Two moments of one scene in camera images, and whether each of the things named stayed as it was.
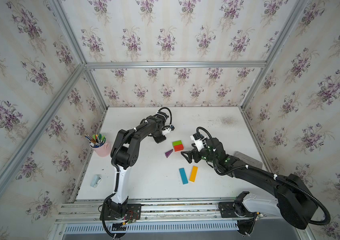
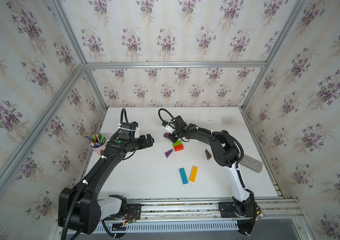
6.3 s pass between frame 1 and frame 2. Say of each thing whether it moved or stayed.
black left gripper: moved
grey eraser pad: stayed
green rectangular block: stayed
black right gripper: moved
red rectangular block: stayed
